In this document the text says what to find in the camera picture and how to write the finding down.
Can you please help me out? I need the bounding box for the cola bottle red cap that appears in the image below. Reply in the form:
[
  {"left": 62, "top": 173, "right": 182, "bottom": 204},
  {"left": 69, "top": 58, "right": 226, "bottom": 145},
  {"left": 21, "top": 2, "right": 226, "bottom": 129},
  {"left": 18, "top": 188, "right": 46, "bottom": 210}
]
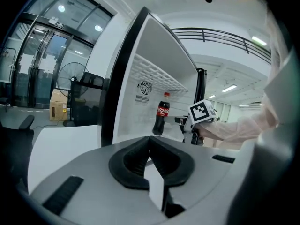
[{"left": 152, "top": 92, "right": 171, "bottom": 136}]

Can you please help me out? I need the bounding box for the glass entrance door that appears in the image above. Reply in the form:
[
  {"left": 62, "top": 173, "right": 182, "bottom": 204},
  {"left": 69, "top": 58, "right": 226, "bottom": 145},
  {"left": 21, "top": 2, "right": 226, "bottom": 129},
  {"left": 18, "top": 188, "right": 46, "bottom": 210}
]
[{"left": 0, "top": 0, "right": 118, "bottom": 109}]

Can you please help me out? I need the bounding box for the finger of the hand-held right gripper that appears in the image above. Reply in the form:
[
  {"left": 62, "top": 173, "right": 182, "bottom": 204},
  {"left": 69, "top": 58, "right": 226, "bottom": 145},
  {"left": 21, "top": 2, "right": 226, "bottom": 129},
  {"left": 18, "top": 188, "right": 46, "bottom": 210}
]
[{"left": 164, "top": 116, "right": 188, "bottom": 126}]

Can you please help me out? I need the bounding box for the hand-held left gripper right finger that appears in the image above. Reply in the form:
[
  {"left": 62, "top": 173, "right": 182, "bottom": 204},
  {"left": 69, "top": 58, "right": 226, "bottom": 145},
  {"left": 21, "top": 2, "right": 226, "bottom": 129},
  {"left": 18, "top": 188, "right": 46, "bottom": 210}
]
[{"left": 149, "top": 136, "right": 253, "bottom": 225}]

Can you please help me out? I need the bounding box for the brown cardboard box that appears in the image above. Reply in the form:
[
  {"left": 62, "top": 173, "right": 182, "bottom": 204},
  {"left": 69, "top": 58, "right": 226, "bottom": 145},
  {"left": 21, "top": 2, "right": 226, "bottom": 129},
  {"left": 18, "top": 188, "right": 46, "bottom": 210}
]
[{"left": 49, "top": 89, "right": 71, "bottom": 121}]

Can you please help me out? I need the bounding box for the black floor fan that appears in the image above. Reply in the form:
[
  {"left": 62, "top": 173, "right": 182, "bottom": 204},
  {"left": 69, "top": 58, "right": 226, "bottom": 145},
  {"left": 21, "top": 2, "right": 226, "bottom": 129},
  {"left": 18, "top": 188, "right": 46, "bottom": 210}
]
[{"left": 57, "top": 62, "right": 90, "bottom": 128}]

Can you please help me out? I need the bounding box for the black mesh chair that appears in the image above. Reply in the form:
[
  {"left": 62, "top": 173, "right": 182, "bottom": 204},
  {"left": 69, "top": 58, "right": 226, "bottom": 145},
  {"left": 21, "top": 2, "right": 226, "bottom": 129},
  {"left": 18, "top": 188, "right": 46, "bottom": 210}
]
[{"left": 70, "top": 72, "right": 104, "bottom": 126}]

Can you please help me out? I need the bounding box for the black office chair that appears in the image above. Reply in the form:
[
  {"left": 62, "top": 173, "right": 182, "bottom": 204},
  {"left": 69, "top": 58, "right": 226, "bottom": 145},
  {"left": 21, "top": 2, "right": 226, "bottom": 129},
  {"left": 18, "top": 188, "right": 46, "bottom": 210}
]
[{"left": 0, "top": 114, "right": 36, "bottom": 196}]

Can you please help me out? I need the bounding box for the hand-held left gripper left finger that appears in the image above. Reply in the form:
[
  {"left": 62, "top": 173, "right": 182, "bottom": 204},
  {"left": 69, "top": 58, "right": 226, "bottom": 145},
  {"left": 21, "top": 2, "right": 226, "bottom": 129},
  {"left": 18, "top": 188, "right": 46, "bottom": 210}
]
[{"left": 28, "top": 136, "right": 170, "bottom": 225}]

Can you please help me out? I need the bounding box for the white black-edged cabinet box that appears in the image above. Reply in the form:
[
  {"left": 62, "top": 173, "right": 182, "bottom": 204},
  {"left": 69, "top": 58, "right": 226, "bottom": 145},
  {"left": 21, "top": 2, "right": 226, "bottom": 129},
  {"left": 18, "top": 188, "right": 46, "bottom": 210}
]
[{"left": 100, "top": 6, "right": 207, "bottom": 150}]

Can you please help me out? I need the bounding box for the black balcony railing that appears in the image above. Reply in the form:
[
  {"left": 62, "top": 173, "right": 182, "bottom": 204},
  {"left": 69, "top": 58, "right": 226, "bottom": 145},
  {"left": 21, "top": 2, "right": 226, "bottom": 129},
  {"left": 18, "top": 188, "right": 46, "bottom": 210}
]
[{"left": 172, "top": 28, "right": 272, "bottom": 64}]

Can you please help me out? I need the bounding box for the person's right forearm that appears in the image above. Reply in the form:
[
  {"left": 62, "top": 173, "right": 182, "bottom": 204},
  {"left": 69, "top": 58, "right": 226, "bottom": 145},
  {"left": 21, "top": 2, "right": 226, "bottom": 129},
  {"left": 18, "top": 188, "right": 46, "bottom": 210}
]
[{"left": 198, "top": 106, "right": 279, "bottom": 147}]

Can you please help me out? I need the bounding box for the person's torso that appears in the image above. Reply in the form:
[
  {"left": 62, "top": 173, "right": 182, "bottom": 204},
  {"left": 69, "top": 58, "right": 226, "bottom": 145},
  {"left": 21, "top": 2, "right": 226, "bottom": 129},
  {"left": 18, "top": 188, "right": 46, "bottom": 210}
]
[{"left": 256, "top": 0, "right": 296, "bottom": 96}]

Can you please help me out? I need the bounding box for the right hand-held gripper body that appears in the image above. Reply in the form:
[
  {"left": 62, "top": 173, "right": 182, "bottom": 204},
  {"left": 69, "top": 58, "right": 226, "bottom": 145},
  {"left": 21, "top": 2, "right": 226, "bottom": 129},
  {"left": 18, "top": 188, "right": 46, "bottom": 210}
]
[{"left": 182, "top": 99, "right": 218, "bottom": 147}]

